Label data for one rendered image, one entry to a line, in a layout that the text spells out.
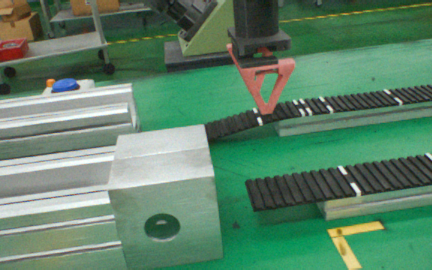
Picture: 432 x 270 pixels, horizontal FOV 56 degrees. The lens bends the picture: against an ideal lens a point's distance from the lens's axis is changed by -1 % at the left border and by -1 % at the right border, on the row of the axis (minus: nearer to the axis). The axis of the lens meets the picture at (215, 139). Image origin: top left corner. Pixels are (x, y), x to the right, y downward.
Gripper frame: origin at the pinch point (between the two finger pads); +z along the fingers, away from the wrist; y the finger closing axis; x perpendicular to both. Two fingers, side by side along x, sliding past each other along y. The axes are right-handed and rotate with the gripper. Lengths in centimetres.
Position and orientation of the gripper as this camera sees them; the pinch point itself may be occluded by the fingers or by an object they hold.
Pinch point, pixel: (259, 97)
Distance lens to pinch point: 58.1
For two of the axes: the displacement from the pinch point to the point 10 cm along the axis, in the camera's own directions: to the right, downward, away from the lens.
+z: 0.9, 8.8, 4.7
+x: 9.9, -1.4, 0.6
